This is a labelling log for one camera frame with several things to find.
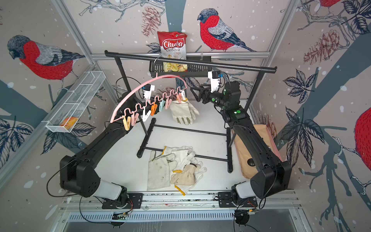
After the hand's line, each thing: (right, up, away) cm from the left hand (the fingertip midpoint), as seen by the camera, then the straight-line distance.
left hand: (168, 97), depth 73 cm
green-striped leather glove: (+6, -8, +10) cm, 14 cm away
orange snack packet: (-45, -12, -8) cm, 47 cm away
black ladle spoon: (+49, -39, +14) cm, 64 cm away
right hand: (+14, +5, -5) cm, 15 cm away
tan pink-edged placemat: (+47, -42, +11) cm, 64 cm away
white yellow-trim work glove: (+8, -34, +13) cm, 37 cm away
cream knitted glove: (+13, -6, +11) cm, 18 cm away
